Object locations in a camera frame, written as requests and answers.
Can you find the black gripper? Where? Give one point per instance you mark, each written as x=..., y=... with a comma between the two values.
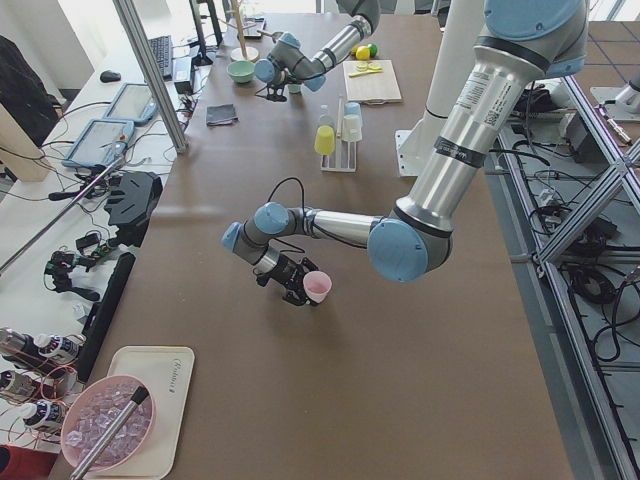
x=275, y=88
x=286, y=273

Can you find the pink cup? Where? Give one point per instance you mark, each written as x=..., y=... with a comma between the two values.
x=317, y=285

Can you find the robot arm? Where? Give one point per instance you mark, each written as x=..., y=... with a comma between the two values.
x=491, y=51
x=286, y=64

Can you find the grey cup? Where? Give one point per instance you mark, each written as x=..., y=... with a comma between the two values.
x=325, y=118

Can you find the yellow cup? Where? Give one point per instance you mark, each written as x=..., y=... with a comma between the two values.
x=324, y=142

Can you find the light blue cup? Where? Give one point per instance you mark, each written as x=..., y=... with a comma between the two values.
x=352, y=108

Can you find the white cup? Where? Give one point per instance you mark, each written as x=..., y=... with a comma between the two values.
x=352, y=128

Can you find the green bowl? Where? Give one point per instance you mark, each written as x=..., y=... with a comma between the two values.
x=241, y=71

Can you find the wooden mug tree stand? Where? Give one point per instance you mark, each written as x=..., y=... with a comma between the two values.
x=243, y=52

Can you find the grey folded cloth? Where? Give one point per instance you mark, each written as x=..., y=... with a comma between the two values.
x=220, y=114

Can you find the yellow plastic knife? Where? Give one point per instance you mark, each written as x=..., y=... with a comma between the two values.
x=363, y=73

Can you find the whole yellow lemon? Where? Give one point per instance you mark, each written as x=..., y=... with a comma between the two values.
x=362, y=53

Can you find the wooden cutting board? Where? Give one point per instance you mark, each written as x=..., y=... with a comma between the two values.
x=376, y=88

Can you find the black keyboard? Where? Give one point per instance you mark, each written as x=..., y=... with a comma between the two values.
x=162, y=50

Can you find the blue teach pendant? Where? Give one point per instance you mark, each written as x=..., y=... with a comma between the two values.
x=100, y=143
x=133, y=102

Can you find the beige tray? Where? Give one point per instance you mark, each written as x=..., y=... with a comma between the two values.
x=166, y=372

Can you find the black computer mouse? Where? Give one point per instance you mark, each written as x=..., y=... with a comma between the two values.
x=109, y=76

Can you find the pink bowl of ice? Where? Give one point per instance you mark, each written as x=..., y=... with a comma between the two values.
x=95, y=410

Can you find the white wire cup rack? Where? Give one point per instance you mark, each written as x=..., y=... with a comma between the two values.
x=344, y=157

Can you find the aluminium frame post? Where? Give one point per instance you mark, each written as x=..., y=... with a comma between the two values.
x=136, y=35

